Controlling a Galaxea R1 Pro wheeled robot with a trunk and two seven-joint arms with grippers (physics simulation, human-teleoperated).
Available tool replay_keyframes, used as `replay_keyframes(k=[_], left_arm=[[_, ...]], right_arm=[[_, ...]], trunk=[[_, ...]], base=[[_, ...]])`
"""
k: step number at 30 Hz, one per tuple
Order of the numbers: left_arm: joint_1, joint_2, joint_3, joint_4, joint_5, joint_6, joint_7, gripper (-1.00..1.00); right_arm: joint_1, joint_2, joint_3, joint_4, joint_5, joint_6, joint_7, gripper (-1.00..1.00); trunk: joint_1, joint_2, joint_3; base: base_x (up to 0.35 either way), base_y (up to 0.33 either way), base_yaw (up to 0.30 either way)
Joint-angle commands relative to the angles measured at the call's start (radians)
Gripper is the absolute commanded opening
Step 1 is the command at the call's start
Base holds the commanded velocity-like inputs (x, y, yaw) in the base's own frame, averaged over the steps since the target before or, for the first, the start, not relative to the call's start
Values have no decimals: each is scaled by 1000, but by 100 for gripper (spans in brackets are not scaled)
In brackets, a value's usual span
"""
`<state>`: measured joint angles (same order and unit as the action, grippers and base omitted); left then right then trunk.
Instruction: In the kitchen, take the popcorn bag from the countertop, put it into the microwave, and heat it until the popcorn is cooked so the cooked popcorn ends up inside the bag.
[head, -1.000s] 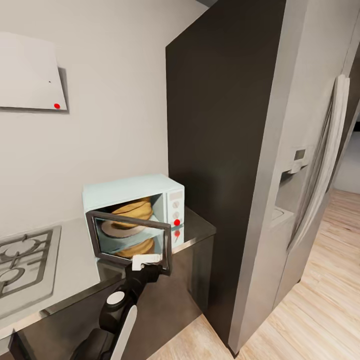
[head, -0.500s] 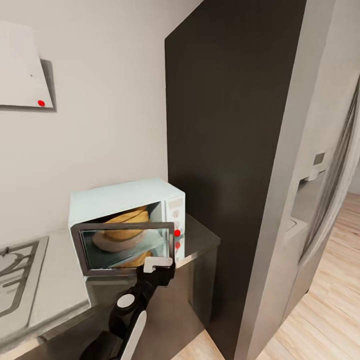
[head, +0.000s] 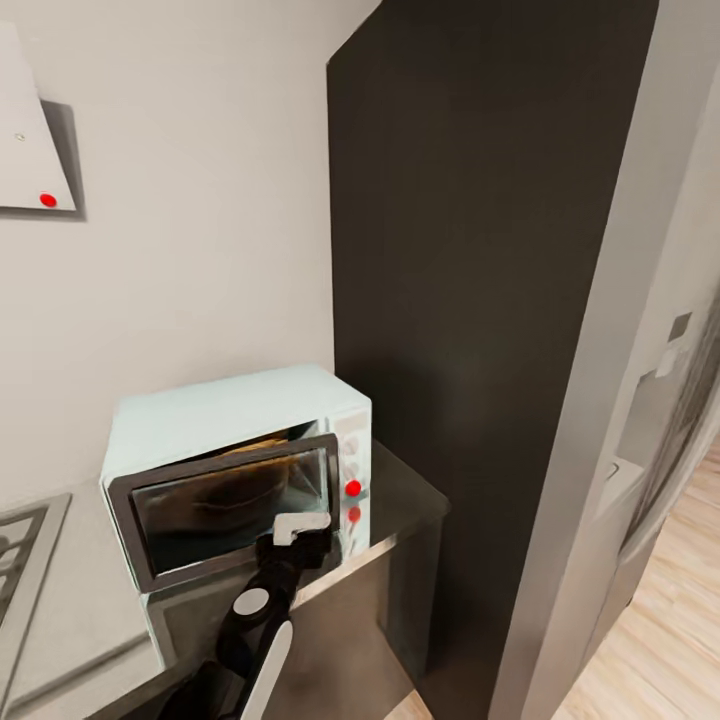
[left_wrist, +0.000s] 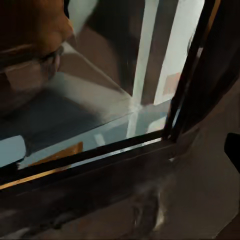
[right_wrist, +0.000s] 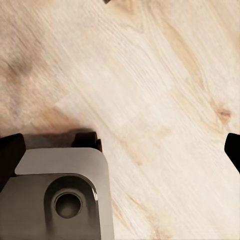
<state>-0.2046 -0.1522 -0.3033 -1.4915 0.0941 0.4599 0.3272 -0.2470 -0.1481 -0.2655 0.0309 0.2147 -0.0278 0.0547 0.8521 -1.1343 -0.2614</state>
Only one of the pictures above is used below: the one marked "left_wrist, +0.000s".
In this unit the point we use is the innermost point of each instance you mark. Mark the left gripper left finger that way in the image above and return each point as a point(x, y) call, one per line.
point(12, 150)

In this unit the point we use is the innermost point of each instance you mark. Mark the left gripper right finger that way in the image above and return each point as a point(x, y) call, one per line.
point(232, 149)

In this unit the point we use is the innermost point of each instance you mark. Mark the microwave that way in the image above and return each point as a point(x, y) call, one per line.
point(104, 88)

